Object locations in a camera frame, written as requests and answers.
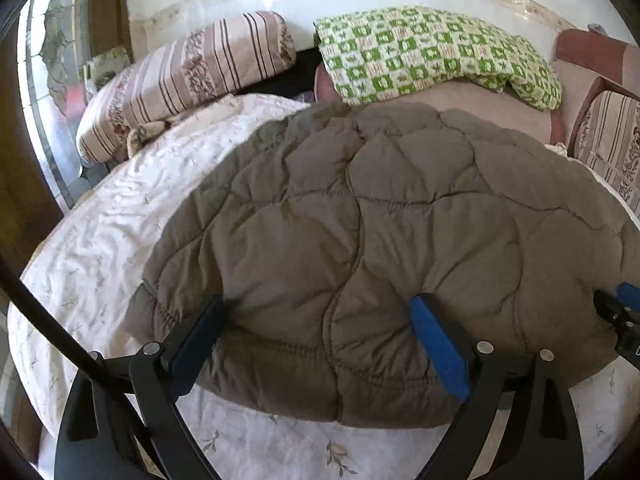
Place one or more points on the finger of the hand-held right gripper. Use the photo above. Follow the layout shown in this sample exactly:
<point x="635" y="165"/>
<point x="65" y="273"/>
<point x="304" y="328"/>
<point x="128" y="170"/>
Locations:
<point x="607" y="307"/>
<point x="630" y="294"/>

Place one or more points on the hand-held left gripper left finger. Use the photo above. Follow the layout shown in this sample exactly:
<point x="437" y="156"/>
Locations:
<point x="200" y="335"/>

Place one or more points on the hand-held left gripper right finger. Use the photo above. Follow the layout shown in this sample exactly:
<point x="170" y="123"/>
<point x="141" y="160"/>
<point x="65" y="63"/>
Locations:
<point x="440" y="345"/>

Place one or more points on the grey-brown padded jacket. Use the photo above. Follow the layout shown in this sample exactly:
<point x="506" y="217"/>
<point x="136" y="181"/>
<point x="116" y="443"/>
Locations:
<point x="375" y="220"/>

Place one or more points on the white leaf-print quilt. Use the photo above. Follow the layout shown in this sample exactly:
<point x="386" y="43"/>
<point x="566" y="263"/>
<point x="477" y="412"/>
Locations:
<point x="110" y="220"/>

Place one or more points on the striped floral pillow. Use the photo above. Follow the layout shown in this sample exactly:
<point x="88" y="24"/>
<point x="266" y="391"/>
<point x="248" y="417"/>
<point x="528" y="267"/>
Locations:
<point x="615" y="130"/>
<point x="190" y="75"/>

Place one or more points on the pink bolster pillow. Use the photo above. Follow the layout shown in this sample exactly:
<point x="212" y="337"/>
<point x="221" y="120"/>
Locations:
<point x="500" y="105"/>

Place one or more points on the red-brown padded headboard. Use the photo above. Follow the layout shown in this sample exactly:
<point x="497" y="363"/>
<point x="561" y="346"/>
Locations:
<point x="590" y="47"/>

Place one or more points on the stained glass window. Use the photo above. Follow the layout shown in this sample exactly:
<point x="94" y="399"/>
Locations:
<point x="55" y="85"/>

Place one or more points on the green checked blanket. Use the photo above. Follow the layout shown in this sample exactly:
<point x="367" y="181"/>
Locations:
<point x="425" y="55"/>

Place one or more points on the brown wooden door frame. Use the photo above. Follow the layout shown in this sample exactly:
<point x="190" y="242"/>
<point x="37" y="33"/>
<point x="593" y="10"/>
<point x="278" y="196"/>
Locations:
<point x="20" y="200"/>

